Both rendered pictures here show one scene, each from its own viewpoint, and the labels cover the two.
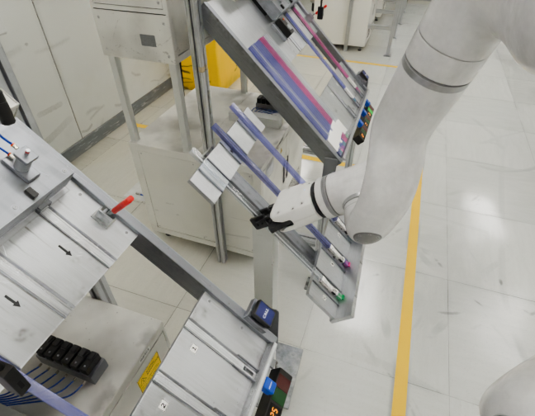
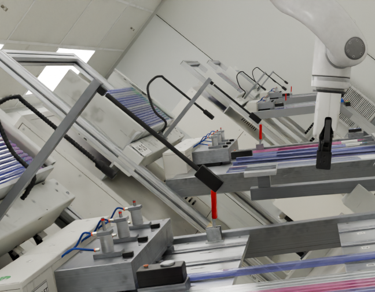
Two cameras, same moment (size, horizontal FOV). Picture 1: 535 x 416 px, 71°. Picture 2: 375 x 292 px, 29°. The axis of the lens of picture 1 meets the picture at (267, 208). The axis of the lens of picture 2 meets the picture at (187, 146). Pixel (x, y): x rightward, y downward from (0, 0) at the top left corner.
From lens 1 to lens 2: 1.14 m
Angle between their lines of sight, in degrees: 45
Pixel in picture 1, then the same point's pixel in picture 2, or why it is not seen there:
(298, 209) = (319, 104)
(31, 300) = (209, 264)
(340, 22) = (330, 197)
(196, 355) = (367, 233)
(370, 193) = (312, 21)
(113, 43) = not seen: outside the picture
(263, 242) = (370, 207)
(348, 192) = (323, 54)
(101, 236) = (223, 243)
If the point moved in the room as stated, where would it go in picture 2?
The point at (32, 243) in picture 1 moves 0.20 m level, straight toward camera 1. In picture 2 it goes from (182, 258) to (234, 198)
